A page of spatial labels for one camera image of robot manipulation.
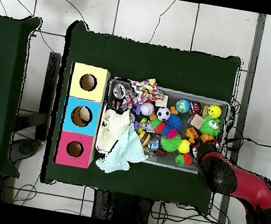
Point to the light blue waffle cloth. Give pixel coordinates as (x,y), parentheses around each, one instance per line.
(123,156)

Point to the green googly-eyed puffer ball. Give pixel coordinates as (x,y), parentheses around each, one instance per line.
(209,127)

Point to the plain yellow ball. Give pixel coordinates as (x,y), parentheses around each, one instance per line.
(184,146)

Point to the blue globe ball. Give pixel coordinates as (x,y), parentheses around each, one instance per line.
(182,106)

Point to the orange plastic tray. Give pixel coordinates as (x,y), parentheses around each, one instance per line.
(192,134)

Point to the white baseball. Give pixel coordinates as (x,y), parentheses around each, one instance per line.
(147,108)

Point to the colourful spotted cloth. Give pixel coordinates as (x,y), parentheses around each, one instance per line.
(145,89)

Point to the clear mesh bin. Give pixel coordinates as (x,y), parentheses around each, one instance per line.
(162,164)

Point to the dark green table cloth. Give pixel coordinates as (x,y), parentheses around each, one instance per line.
(146,62)

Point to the black furniture frame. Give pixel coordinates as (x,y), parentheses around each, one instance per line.
(51,77)

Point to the black and white soccer ball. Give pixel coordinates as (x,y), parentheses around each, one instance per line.
(163,114)

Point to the grey floor base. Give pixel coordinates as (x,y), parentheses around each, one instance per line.
(25,148)

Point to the large blue spiky ball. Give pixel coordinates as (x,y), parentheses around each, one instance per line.
(174,122)

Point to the dark green side cloth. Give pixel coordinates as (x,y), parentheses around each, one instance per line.
(3,44)

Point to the wooden box with three holes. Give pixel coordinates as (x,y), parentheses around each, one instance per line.
(87,93)

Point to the cream waffle cloth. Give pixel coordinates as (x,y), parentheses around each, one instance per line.
(112,128)

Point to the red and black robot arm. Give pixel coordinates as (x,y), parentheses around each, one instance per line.
(241,183)

